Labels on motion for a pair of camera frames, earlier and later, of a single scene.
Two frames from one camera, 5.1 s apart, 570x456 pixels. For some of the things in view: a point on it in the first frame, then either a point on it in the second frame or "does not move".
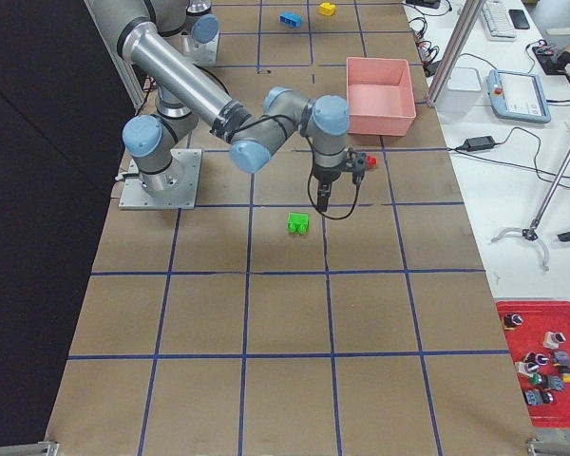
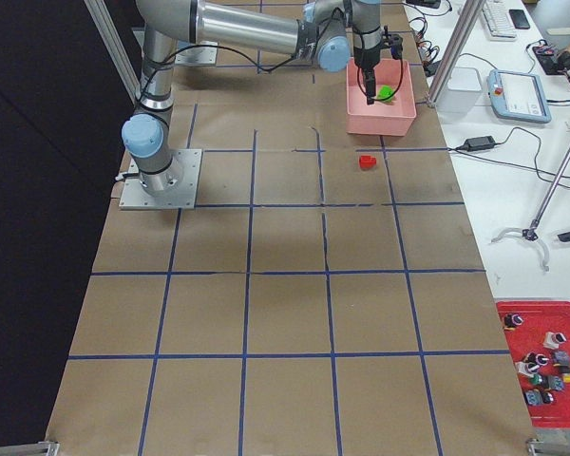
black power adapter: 479,142 does not move
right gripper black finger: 323,193 → 369,76
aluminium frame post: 468,17 does not move
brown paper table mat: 261,325 does not move
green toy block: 297,222 → 384,92
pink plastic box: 381,96 does not move
